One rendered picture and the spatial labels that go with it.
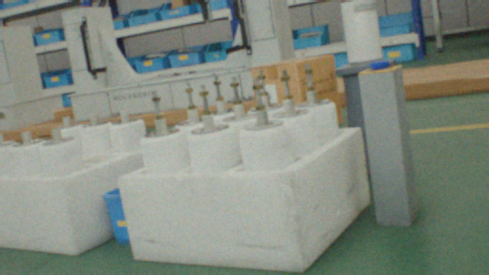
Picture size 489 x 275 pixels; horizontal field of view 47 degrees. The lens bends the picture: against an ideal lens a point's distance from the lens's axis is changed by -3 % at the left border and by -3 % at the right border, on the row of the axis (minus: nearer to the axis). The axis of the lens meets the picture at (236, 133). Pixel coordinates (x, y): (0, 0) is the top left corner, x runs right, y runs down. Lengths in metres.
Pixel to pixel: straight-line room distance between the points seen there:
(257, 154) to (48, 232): 0.59
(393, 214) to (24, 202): 0.84
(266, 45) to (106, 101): 1.10
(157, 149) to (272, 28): 2.16
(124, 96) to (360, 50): 2.29
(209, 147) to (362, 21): 0.64
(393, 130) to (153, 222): 0.50
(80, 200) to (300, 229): 0.55
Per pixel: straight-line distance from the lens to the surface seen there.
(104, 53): 3.87
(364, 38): 1.54
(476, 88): 2.97
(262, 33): 3.26
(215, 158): 1.08
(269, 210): 1.01
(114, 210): 1.34
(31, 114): 4.35
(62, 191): 1.31
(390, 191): 1.17
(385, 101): 1.13
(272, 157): 1.02
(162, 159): 1.15
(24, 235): 1.48
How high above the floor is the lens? 0.41
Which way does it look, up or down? 9 degrees down
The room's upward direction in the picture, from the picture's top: 9 degrees counter-clockwise
